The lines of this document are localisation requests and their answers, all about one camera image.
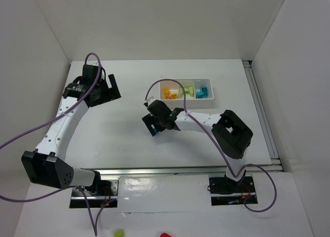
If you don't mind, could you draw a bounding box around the yellow striped bee lego brick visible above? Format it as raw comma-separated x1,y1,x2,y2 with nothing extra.
170,93,178,99

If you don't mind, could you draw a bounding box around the lime green lego brick bottom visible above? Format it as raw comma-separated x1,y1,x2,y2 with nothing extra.
179,87,189,98

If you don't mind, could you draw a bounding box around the orange butterfly lego brick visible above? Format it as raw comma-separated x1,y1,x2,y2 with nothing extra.
164,94,172,99

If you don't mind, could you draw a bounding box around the lime green lego brick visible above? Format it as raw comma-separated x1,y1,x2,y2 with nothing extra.
188,87,194,97
179,87,189,98

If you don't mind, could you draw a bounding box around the green lego brick foreground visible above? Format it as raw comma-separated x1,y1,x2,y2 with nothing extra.
113,229,124,237

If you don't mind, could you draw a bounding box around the white three-compartment tray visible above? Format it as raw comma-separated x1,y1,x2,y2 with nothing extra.
159,78,214,109

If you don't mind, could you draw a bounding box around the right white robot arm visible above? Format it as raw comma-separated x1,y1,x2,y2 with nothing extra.
142,97,253,182

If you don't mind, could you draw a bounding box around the small teal lego brick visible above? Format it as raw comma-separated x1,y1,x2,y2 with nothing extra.
151,128,158,137

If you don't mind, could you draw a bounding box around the aluminium rail front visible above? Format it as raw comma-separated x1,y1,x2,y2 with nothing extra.
79,164,282,177

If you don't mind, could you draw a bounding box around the teal frog lego brick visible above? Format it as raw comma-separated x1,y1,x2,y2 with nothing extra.
200,86,208,96

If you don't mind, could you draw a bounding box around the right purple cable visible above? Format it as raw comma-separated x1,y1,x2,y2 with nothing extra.
144,78,278,213

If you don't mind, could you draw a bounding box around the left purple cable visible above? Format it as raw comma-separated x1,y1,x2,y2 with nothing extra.
0,53,114,236

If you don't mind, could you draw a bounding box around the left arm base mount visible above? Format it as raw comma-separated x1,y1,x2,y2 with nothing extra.
69,178,119,209

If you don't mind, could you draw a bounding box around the teal long lego brick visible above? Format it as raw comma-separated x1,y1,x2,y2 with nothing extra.
196,91,208,98

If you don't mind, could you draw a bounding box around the purple cable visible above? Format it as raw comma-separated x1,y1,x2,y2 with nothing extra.
144,78,278,213
0,53,114,236

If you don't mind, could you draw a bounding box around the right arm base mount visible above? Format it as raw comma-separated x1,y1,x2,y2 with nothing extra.
207,176,258,206

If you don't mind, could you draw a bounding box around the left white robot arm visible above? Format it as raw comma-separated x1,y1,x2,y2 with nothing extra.
21,64,121,191

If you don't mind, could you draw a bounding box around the red object foreground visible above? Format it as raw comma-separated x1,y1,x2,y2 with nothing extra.
160,232,172,237

